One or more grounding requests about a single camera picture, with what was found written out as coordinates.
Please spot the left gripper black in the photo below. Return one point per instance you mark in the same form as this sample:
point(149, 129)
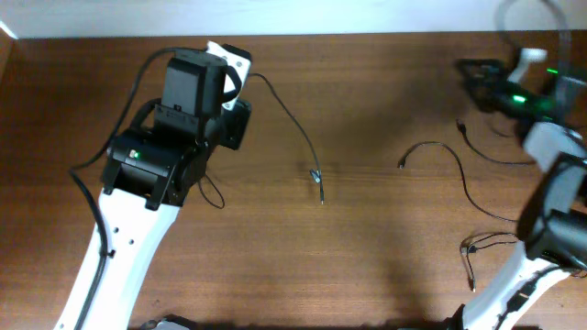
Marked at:
point(238, 126)

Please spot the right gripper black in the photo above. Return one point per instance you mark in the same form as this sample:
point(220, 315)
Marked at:
point(495, 73)

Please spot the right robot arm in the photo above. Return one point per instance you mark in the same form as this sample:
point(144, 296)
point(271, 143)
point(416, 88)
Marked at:
point(551, 234)

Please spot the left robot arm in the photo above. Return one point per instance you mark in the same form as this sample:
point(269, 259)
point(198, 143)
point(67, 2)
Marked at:
point(150, 168)

